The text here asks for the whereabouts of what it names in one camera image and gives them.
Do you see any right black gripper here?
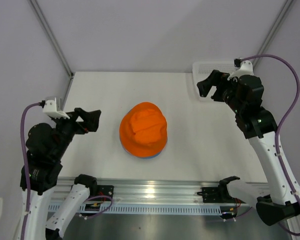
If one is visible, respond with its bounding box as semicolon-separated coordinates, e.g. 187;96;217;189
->
197;70;244;115

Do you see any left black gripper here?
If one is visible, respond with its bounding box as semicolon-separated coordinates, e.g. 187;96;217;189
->
51;106;101;160

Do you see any orange bucket hat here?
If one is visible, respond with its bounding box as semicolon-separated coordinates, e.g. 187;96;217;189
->
119;102;168;155

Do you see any blue bucket hat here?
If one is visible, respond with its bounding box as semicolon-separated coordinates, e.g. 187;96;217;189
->
119;135;168;159

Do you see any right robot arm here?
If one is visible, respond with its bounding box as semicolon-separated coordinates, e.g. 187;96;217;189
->
196;70;300;226

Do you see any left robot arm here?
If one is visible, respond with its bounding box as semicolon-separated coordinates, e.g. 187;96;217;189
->
17;107;102;240

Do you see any white plastic basket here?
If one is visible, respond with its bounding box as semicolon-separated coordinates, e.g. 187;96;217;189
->
192;60;236;105

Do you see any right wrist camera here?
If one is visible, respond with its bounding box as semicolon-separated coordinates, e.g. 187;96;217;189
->
227;58;254;81

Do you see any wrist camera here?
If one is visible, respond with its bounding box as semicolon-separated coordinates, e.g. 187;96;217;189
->
43;96;70;120
227;58;254;81

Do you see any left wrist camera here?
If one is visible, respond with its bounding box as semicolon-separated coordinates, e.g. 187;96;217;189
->
43;96;70;120

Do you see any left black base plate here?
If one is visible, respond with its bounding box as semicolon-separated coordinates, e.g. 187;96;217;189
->
89;185;115;202

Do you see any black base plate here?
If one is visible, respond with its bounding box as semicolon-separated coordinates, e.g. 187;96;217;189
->
89;185;115;202
196;187;245;204

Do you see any aluminium mounting rail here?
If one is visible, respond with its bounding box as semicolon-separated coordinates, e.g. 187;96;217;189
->
48;177;296;207

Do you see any white slotted cable duct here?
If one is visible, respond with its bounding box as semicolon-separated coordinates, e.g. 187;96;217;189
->
47;203;222;216

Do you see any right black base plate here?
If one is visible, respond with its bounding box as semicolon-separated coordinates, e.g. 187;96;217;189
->
196;187;245;204

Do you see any left aluminium corner post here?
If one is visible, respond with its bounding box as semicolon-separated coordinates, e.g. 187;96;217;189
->
27;0;74;79

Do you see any aluminium corner post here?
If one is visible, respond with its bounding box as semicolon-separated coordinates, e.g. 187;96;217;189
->
256;0;297;55
27;0;74;79

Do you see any right aluminium corner post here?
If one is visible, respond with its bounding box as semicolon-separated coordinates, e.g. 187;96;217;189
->
256;0;297;55

